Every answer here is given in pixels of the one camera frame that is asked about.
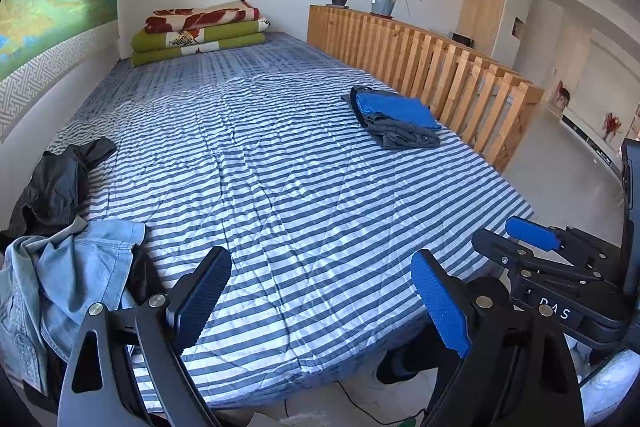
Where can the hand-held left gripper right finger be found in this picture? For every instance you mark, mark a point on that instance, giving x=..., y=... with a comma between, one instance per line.
x=442, y=307

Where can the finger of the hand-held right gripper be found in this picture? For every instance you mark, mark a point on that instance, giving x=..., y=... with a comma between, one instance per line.
x=505, y=254
x=532, y=234

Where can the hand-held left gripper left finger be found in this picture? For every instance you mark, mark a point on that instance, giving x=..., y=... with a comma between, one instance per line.
x=202, y=302

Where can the blue striped shorts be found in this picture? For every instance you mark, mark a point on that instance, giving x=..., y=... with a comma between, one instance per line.
x=395, y=109

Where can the blue and black slipper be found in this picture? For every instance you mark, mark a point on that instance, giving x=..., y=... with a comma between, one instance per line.
x=400, y=364

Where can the blue white striped bed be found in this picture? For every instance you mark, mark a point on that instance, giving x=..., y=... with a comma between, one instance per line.
x=280, y=187

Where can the light blue denim jacket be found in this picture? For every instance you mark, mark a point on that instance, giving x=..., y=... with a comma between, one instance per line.
x=65, y=267

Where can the folded grey pants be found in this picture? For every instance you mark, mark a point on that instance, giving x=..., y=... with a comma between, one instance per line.
x=402, y=138

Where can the black crumpled garment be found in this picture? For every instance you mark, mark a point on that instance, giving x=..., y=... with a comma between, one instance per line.
x=50, y=187

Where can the small black device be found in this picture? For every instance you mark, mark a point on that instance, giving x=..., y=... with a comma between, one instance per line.
x=462, y=40

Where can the wooden slatted railing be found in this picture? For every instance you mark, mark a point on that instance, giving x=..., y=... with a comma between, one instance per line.
x=425, y=57

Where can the plain green folded blanket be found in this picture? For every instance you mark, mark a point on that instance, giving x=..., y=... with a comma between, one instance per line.
x=160, y=56

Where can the red patterned folded blanket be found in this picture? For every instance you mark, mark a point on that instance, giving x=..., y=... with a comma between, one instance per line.
x=200, y=17

